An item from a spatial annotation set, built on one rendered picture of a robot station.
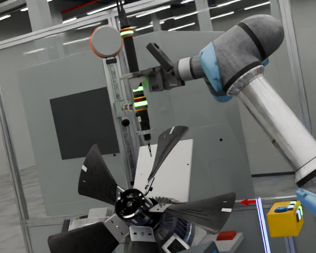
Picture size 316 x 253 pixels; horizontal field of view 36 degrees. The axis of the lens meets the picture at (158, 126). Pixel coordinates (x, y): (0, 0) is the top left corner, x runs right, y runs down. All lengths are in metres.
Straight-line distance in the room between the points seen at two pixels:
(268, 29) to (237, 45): 0.09
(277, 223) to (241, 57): 0.82
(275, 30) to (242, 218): 1.32
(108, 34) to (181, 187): 0.85
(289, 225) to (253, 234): 0.60
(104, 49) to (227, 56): 1.24
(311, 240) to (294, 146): 1.24
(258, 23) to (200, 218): 0.68
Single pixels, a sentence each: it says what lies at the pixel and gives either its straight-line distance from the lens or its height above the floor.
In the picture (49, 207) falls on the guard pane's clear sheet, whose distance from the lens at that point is 2.93.
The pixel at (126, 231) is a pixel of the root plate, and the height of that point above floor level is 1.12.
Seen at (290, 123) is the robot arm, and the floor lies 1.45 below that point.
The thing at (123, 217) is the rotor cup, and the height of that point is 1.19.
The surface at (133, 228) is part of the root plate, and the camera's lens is 1.73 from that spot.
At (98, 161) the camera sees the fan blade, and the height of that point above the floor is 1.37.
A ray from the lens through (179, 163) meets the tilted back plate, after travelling 2.06.
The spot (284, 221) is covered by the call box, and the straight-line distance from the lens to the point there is 1.85.
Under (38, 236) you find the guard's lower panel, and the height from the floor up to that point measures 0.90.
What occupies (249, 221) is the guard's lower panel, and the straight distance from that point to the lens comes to 2.41.
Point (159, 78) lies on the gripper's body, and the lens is 1.62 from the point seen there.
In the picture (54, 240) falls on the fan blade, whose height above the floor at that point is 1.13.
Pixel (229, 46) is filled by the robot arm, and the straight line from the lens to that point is 1.22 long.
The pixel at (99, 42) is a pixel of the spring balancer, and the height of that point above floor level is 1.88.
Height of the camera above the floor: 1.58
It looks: 4 degrees down
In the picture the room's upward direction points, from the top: 11 degrees counter-clockwise
